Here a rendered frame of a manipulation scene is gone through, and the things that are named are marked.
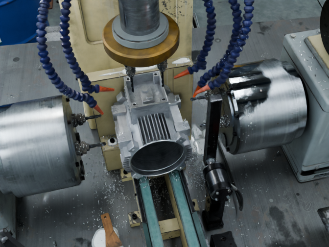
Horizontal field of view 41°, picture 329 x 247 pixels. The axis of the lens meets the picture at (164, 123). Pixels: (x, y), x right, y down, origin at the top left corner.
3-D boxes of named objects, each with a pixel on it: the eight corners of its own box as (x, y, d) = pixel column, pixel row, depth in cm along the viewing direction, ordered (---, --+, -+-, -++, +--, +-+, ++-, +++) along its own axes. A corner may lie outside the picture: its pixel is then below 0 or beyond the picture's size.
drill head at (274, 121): (183, 113, 140) (183, 54, 121) (302, 91, 145) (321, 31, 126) (204, 178, 124) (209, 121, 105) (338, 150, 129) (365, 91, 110)
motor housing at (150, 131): (115, 131, 135) (108, 88, 121) (175, 120, 138) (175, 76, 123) (126, 185, 123) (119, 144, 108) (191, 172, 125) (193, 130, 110)
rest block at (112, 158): (104, 157, 144) (99, 134, 135) (125, 153, 145) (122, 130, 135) (106, 171, 140) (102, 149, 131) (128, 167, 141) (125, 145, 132)
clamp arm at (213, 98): (202, 158, 119) (206, 93, 99) (212, 156, 119) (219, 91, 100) (205, 168, 117) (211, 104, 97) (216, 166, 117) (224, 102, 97)
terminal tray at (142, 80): (124, 95, 124) (122, 76, 118) (160, 88, 125) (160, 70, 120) (131, 126, 116) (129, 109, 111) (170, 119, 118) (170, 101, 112)
